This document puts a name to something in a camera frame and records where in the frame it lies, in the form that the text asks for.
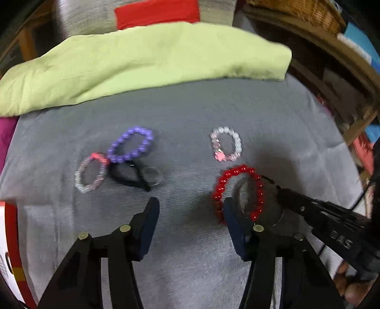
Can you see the person's right hand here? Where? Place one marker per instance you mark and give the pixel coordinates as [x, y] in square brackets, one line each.
[350, 294]

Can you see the red box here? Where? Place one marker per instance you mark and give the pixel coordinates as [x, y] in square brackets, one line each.
[12, 237]

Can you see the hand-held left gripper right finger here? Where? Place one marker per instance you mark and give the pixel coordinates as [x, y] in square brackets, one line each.
[233, 225]

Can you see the grey bed cover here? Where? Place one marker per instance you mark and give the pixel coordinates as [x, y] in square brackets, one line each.
[184, 113]

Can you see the red packet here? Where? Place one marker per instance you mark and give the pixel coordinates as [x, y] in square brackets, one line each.
[363, 151]

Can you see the wooden shelf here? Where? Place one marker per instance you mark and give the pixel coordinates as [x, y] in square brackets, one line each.
[326, 44]

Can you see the blue paper box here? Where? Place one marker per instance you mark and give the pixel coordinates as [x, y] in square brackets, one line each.
[357, 38]

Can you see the magenta pillow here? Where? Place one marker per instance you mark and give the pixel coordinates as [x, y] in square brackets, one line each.
[6, 139]

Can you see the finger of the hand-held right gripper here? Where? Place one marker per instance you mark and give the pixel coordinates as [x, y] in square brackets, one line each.
[292, 202]

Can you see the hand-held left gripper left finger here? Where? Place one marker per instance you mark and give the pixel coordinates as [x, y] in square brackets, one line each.
[150, 220]

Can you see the wicker basket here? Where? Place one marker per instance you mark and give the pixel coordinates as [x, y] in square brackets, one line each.
[311, 12]

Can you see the light green blanket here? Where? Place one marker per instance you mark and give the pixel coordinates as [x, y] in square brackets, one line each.
[148, 59]

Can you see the wooden cabinet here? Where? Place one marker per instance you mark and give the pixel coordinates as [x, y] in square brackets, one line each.
[26, 44]

